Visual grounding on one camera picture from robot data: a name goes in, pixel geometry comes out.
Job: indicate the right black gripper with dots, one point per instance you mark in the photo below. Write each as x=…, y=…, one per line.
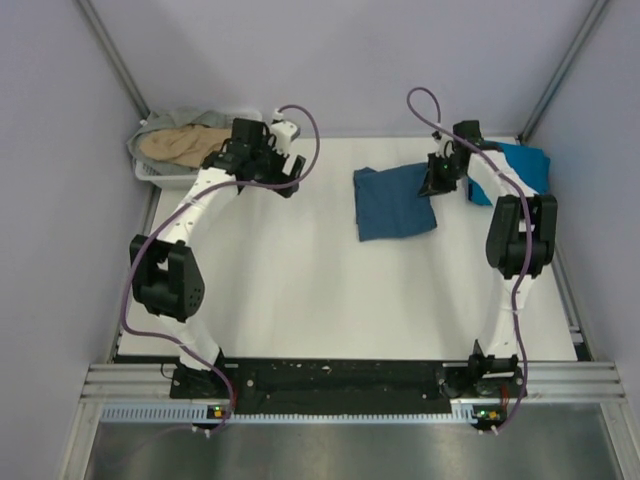
x=432, y=185

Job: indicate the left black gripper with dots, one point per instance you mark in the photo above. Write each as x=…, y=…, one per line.
x=280, y=178

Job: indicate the dark blue t shirt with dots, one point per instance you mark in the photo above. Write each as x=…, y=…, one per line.
x=388, y=204

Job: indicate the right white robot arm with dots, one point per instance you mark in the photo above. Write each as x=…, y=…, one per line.
x=520, y=243

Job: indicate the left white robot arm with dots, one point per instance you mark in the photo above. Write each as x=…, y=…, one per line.
x=167, y=281

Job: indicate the folded bright blue t shirt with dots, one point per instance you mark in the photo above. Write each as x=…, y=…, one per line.
x=531, y=164

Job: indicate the beige t shirt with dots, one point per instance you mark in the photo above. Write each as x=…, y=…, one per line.
x=187, y=146

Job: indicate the white plastic basket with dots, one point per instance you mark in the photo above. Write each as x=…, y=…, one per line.
x=177, y=177

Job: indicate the grey t shirt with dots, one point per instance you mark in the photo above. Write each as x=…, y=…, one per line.
x=175, y=142

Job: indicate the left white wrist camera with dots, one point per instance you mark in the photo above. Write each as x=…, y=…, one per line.
x=284, y=131

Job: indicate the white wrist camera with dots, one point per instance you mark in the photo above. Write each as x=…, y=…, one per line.
x=284, y=131
x=443, y=143

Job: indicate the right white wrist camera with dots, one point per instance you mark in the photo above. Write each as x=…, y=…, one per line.
x=443, y=143

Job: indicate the left aluminium frame post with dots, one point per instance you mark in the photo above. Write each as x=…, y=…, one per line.
x=113, y=57

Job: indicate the aluminium frame post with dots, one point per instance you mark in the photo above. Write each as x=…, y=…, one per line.
x=113, y=57
x=595, y=15

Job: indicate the light blue cable duct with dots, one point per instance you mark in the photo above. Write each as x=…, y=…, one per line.
x=212, y=414

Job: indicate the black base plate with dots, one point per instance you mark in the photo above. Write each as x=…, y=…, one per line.
x=347, y=387

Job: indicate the right aluminium frame post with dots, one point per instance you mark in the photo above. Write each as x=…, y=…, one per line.
x=595, y=15

